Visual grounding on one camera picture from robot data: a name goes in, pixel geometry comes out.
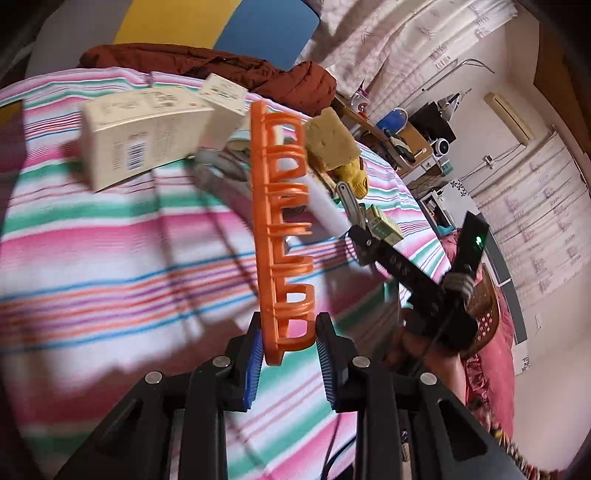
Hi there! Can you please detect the yellow rubber toy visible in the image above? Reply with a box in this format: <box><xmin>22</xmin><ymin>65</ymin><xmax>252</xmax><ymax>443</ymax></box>
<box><xmin>330</xmin><ymin>157</ymin><xmax>370</xmax><ymax>197</ymax></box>

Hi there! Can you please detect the striped pink green tablecloth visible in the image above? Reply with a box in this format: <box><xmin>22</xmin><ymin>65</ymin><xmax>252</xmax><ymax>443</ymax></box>
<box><xmin>0</xmin><ymin>67</ymin><xmax>455</xmax><ymax>480</ymax></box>

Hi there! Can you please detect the yellow sponge block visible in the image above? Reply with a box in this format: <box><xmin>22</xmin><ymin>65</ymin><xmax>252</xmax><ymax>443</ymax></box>
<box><xmin>305</xmin><ymin>108</ymin><xmax>362</xmax><ymax>172</ymax></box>

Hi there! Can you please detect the large cream cardboard box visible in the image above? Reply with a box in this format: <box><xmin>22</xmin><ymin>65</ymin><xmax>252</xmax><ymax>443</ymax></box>
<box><xmin>79</xmin><ymin>87</ymin><xmax>217</xmax><ymax>193</ymax></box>

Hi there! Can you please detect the white plastic tube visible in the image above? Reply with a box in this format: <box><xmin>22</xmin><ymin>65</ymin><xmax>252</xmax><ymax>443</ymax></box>
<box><xmin>270</xmin><ymin>152</ymin><xmax>352</xmax><ymax>241</ymax></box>

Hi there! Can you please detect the black box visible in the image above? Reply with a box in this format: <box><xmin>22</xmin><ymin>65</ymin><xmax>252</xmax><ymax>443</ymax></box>
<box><xmin>411</xmin><ymin>102</ymin><xmax>458</xmax><ymax>139</ymax></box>

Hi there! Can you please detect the white air conditioner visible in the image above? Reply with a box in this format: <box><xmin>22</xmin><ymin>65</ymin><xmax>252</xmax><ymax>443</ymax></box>
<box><xmin>483</xmin><ymin>91</ymin><xmax>537</xmax><ymax>145</ymax></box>

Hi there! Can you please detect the small white cardboard box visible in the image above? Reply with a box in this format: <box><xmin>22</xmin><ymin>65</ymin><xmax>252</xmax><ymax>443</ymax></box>
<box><xmin>198</xmin><ymin>73</ymin><xmax>249</xmax><ymax>151</ymax></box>

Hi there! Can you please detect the white clothes iron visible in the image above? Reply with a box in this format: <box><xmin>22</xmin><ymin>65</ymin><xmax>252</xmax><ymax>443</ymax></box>
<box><xmin>436</xmin><ymin>91</ymin><xmax>472</xmax><ymax>112</ymax></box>

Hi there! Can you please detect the wooden side desk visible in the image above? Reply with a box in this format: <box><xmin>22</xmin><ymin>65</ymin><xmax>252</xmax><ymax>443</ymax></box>
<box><xmin>332</xmin><ymin>92</ymin><xmax>451</xmax><ymax>178</ymax></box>

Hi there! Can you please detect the olive green small box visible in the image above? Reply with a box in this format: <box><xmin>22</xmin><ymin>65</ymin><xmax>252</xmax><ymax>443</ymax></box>
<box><xmin>365</xmin><ymin>205</ymin><xmax>403</xmax><ymax>245</ymax></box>

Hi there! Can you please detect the person's right forearm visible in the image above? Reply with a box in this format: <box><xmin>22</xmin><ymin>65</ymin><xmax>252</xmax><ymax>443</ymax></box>
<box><xmin>392</xmin><ymin>318</ymin><xmax>467</xmax><ymax>416</ymax></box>

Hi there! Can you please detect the maroon quilted jacket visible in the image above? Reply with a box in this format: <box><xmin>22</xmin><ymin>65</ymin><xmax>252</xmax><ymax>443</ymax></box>
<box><xmin>78</xmin><ymin>43</ymin><xmax>338</xmax><ymax>118</ymax></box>

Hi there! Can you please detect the brown rattan chair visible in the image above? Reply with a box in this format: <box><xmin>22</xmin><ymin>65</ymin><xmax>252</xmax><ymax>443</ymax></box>
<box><xmin>462</xmin><ymin>263</ymin><xmax>502</xmax><ymax>361</ymax></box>

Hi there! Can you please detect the pink quilted bedspread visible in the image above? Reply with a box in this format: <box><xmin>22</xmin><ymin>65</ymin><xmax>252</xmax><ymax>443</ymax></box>
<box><xmin>438</xmin><ymin>231</ymin><xmax>515</xmax><ymax>444</ymax></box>

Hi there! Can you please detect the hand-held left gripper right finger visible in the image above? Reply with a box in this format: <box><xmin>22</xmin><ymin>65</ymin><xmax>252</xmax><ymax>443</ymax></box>
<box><xmin>315</xmin><ymin>312</ymin><xmax>527</xmax><ymax>480</ymax></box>

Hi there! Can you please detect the gold metal tin container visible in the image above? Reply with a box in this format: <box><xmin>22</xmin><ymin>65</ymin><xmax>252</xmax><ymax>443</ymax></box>
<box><xmin>0</xmin><ymin>99</ymin><xmax>25</xmax><ymax>139</ymax></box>

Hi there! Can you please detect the white patterned window curtain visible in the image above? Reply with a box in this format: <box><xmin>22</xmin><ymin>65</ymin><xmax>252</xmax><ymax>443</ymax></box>
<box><xmin>468</xmin><ymin>124</ymin><xmax>591</xmax><ymax>301</ymax></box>

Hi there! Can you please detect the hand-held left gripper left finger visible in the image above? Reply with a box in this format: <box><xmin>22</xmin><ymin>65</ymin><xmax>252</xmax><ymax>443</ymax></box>
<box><xmin>55</xmin><ymin>311</ymin><xmax>266</xmax><ymax>480</ymax></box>

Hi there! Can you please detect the orange plastic rack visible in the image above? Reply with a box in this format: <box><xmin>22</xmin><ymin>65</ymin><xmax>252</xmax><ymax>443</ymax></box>
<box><xmin>249</xmin><ymin>100</ymin><xmax>319</xmax><ymax>366</ymax></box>

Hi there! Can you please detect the blue round container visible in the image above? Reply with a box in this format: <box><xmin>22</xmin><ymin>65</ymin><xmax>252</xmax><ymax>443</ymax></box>
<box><xmin>375</xmin><ymin>107</ymin><xmax>410</xmax><ymax>136</ymax></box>

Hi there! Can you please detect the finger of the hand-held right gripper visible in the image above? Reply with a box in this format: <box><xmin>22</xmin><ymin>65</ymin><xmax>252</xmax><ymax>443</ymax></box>
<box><xmin>348</xmin><ymin>225</ymin><xmax>387</xmax><ymax>269</ymax></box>

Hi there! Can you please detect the grey yellow blue backed chair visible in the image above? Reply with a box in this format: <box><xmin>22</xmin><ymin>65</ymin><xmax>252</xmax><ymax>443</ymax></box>
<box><xmin>25</xmin><ymin>0</ymin><xmax>321</xmax><ymax>79</ymax></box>

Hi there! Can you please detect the starfish print curtain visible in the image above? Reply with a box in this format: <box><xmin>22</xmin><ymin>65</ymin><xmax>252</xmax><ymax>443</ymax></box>
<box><xmin>302</xmin><ymin>0</ymin><xmax>518</xmax><ymax>139</ymax></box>

